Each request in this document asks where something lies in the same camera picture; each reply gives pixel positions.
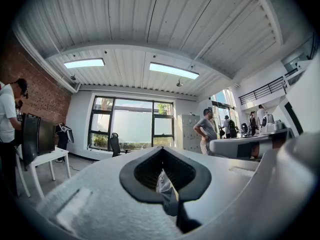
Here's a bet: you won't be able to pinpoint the grey robe garment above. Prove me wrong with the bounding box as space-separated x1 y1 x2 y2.
156 169 180 217

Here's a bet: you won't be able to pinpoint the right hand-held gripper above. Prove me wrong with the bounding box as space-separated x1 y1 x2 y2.
209 113 296 158

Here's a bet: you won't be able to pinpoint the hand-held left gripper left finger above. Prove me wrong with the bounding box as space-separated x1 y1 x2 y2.
36 145 181 240

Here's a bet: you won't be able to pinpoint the tall side window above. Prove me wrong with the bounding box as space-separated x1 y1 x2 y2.
211 88 241 135

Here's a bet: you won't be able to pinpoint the long ceiling light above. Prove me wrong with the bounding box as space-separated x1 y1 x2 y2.
63 57 105 69
149 61 200 80

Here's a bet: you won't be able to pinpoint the black white equipment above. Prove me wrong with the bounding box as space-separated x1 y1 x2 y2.
59 124 75 144

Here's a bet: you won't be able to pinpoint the black balcony railing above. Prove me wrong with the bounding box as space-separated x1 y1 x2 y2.
238 68 300 107

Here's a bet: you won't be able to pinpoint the white side table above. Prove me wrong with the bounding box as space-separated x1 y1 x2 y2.
15 146 72 200

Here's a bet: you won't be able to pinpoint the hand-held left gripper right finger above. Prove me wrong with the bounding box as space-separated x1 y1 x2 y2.
162 145 263 235

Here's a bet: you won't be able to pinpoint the black monitor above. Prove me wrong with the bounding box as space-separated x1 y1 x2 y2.
37 117 56 156
21 113 41 169

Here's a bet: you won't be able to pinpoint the black office chair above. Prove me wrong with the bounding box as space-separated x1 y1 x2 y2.
109 132 132 158

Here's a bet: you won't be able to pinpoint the large black-framed window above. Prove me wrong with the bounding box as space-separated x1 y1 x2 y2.
87 95 175 153

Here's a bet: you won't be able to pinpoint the grey metal lockers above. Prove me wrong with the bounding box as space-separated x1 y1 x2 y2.
177 113 203 154

